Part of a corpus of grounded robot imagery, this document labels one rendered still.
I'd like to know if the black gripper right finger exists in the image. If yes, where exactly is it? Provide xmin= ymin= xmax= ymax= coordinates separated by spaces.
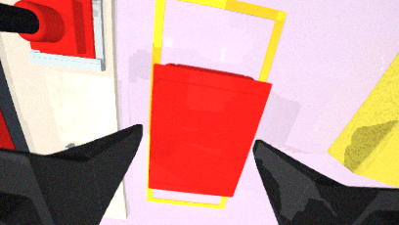
xmin=252 ymin=140 xmax=399 ymax=225

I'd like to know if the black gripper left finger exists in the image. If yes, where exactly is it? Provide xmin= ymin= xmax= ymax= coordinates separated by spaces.
xmin=0 ymin=124 xmax=144 ymax=225

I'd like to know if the yellow rectangular border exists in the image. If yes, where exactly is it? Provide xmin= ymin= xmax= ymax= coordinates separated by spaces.
xmin=147 ymin=0 xmax=287 ymax=209

